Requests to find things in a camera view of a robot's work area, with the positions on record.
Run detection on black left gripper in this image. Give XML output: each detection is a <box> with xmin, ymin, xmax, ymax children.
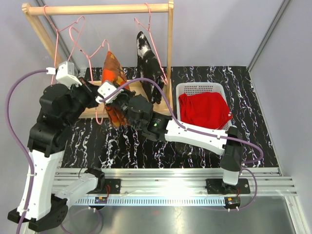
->
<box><xmin>63</xmin><ymin>77</ymin><xmax>103</xmax><ymax>127</ymax></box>

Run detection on orange patterned trousers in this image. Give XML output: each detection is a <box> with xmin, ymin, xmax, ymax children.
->
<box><xmin>101</xmin><ymin>51</ymin><xmax>135</xmax><ymax>128</ymax></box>

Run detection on pink wire hanger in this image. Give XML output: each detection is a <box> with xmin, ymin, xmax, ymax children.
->
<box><xmin>134</xmin><ymin>2</ymin><xmax>168</xmax><ymax>85</ymax></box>
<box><xmin>68</xmin><ymin>25</ymin><xmax>111</xmax><ymax>126</ymax></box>
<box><xmin>43</xmin><ymin>5</ymin><xmax>86</xmax><ymax>85</ymax></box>

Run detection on red trousers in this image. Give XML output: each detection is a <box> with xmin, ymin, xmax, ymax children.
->
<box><xmin>178</xmin><ymin>92</ymin><xmax>233</xmax><ymax>130</ymax></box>

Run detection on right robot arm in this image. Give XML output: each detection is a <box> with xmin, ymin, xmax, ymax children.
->
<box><xmin>99</xmin><ymin>85</ymin><xmax>243</xmax><ymax>195</ymax></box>

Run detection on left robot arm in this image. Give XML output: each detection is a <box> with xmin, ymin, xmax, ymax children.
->
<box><xmin>8</xmin><ymin>78</ymin><xmax>106</xmax><ymax>232</ymax></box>

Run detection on black white patterned trousers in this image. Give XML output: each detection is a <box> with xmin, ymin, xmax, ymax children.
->
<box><xmin>136</xmin><ymin>31</ymin><xmax>164</xmax><ymax>104</ymax></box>

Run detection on wooden clothes rack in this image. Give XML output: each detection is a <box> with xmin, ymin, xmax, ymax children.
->
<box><xmin>21</xmin><ymin>0</ymin><xmax>175</xmax><ymax>119</ymax></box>

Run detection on white plastic basket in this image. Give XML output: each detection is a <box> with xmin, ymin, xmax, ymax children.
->
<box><xmin>176</xmin><ymin>82</ymin><xmax>233</xmax><ymax>134</ymax></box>

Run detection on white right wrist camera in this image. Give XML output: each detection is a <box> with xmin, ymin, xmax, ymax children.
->
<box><xmin>96</xmin><ymin>81</ymin><xmax>124</xmax><ymax>104</ymax></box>

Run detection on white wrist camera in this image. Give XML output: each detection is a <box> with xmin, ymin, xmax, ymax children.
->
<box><xmin>96</xmin><ymin>81</ymin><xmax>124</xmax><ymax>104</ymax></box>
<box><xmin>46</xmin><ymin>61</ymin><xmax>82</xmax><ymax>89</ymax></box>

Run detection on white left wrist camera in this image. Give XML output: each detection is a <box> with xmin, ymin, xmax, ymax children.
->
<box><xmin>46</xmin><ymin>61</ymin><xmax>82</xmax><ymax>89</ymax></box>

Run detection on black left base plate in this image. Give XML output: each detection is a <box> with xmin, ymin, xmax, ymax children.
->
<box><xmin>102</xmin><ymin>178</ymin><xmax>121</xmax><ymax>195</ymax></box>

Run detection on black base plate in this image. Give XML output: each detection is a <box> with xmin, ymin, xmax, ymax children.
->
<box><xmin>102</xmin><ymin>178</ymin><xmax>121</xmax><ymax>195</ymax></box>
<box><xmin>205</xmin><ymin>178</ymin><xmax>251</xmax><ymax>195</ymax></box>

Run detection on white slotted cable duct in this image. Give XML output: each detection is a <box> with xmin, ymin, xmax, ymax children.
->
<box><xmin>75</xmin><ymin>196</ymin><xmax>238</xmax><ymax>206</ymax></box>

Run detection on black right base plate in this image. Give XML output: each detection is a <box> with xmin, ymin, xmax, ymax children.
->
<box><xmin>205</xmin><ymin>178</ymin><xmax>251</xmax><ymax>195</ymax></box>

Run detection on aluminium mounting rail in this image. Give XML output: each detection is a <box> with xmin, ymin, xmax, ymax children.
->
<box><xmin>52</xmin><ymin>168</ymin><xmax>298</xmax><ymax>195</ymax></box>

